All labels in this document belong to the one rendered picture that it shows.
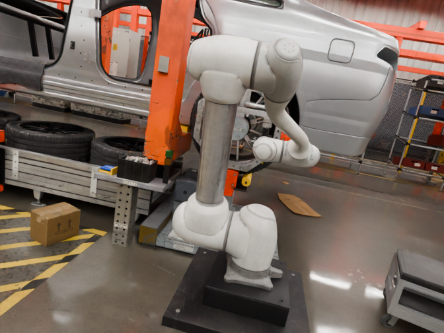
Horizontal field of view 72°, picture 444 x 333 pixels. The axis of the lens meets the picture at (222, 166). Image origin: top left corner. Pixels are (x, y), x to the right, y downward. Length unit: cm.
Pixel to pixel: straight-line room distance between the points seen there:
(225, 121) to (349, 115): 164
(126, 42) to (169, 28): 492
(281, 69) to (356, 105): 168
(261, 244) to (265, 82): 56
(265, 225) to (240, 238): 10
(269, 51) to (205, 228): 63
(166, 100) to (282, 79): 120
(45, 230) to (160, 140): 84
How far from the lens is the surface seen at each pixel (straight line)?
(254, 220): 111
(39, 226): 211
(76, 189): 242
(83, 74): 282
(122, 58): 689
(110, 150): 236
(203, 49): 88
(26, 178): 263
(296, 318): 128
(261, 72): 86
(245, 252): 115
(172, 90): 195
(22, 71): 312
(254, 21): 245
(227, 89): 88
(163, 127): 197
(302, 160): 135
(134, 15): 929
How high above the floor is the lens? 104
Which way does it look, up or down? 13 degrees down
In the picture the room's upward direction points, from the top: 10 degrees clockwise
